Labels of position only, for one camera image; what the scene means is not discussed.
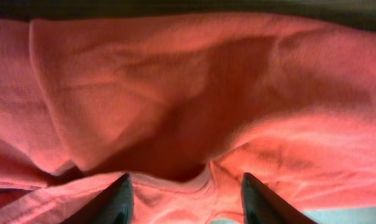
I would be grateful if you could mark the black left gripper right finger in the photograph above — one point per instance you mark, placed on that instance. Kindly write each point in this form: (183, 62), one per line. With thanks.
(261, 205)

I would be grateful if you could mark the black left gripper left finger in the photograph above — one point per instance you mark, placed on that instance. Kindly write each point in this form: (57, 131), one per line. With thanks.
(114, 205)

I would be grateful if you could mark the red printed t-shirt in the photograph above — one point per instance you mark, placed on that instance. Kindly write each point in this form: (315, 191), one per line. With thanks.
(185, 105)

